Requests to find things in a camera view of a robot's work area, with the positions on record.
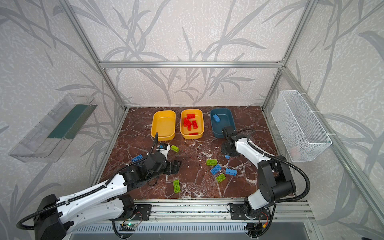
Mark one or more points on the aluminium front rail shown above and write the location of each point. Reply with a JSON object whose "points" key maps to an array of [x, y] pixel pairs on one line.
{"points": [[179, 210]]}

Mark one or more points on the white wire mesh basket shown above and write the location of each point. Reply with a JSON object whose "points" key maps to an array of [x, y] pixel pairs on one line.
{"points": [[302, 133]]}

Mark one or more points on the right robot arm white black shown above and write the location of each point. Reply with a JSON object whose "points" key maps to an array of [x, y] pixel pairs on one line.
{"points": [[275, 178]]}

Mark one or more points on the green circuit board with wires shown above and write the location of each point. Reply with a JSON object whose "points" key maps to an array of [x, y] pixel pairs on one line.
{"points": [[128, 227]]}

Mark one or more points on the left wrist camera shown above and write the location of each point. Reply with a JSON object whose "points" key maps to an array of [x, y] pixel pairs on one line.
{"points": [[164, 147]]}

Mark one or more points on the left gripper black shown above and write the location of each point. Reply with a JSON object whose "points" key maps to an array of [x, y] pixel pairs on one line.
{"points": [[172, 167]]}

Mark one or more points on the right wiring connector bundle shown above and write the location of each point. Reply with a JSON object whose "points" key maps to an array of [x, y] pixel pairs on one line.
{"points": [[256, 230]]}

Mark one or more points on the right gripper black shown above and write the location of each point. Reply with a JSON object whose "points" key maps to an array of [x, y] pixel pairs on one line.
{"points": [[227, 146]]}

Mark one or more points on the yellow plastic bin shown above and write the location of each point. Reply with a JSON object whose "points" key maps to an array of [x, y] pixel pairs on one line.
{"points": [[200, 120], [164, 123]]}

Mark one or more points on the small green lego near bins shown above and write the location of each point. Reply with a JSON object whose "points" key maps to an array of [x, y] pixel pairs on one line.
{"points": [[175, 149]]}

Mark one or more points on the left yellow plastic bin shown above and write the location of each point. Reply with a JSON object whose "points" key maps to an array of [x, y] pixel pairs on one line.
{"points": [[164, 123]]}

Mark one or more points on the clear plastic wall tray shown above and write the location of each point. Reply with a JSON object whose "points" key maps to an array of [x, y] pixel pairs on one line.
{"points": [[50, 138]]}

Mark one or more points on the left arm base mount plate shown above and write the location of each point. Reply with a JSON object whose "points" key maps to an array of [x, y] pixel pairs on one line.
{"points": [[142, 213]]}

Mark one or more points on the green lego front right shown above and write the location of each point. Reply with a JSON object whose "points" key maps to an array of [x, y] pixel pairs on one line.
{"points": [[220, 178]]}

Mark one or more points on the dark teal plastic bin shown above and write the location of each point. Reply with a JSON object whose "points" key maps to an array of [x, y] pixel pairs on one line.
{"points": [[227, 119]]}

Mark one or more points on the green lego centre right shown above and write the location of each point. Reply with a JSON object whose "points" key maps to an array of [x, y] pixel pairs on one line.
{"points": [[211, 162]]}

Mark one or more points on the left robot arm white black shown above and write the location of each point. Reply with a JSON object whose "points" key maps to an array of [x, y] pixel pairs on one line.
{"points": [[109, 200]]}

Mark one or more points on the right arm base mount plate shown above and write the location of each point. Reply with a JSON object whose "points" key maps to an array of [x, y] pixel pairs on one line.
{"points": [[240, 212]]}

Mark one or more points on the middle yellow plastic bin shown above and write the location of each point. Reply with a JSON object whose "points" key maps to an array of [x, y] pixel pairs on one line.
{"points": [[200, 120]]}

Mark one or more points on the long green lego front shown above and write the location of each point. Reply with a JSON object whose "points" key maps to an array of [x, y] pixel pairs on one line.
{"points": [[176, 186]]}

